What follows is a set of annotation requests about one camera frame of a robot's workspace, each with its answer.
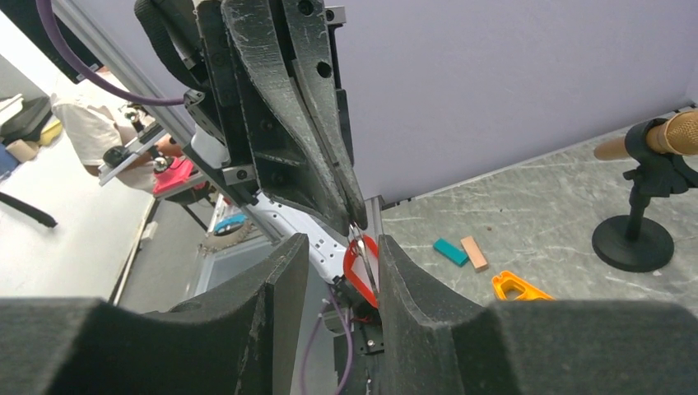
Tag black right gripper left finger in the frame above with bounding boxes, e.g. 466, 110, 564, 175
1, 234, 309, 394

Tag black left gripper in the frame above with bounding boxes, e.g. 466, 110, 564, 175
134, 1, 368, 235

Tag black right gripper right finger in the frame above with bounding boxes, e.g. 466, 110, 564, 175
379, 235, 697, 394

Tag teal wooden block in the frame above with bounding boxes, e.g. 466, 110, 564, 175
433, 239, 469, 267

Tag orange triangle toy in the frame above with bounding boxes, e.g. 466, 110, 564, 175
491, 271, 554, 301

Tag beige wooden block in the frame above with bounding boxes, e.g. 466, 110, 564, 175
460, 236, 489, 272

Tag person in white shirt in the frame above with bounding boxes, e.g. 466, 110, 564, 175
49, 67, 183, 194

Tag black microphone stand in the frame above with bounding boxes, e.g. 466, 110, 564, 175
591, 118, 697, 272

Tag aluminium frame post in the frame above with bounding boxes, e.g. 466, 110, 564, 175
36, 1, 286, 244

